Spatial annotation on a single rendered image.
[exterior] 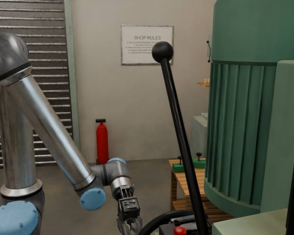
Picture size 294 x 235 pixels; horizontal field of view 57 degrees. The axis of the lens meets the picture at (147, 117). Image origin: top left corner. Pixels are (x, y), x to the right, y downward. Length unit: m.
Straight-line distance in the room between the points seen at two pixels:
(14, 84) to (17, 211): 0.43
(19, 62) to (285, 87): 0.74
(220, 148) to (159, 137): 3.21
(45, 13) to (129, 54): 1.03
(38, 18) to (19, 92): 2.54
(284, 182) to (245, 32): 0.18
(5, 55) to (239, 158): 0.71
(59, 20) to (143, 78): 1.16
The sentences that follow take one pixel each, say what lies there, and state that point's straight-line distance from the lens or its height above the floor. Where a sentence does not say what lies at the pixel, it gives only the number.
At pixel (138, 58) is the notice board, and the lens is 3.37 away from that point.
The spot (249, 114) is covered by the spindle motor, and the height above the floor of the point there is 1.35.
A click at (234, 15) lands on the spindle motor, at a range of 0.38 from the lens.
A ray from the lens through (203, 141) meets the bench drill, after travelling 2.74.
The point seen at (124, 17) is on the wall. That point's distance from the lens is 3.38.
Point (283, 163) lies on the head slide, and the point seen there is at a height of 1.31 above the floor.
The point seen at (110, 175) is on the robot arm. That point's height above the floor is 0.93.
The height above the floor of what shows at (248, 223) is 1.30.
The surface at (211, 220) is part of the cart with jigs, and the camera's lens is 2.21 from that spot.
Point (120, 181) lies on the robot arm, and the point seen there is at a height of 0.93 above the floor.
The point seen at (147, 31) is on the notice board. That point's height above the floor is 1.64.
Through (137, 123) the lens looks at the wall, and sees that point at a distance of 3.50.
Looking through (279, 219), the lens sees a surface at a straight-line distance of 0.25.
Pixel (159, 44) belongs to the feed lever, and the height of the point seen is 1.44.
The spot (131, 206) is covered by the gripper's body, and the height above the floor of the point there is 0.89.
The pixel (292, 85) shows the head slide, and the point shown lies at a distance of 0.32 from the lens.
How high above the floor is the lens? 1.43
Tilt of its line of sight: 14 degrees down
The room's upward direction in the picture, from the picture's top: straight up
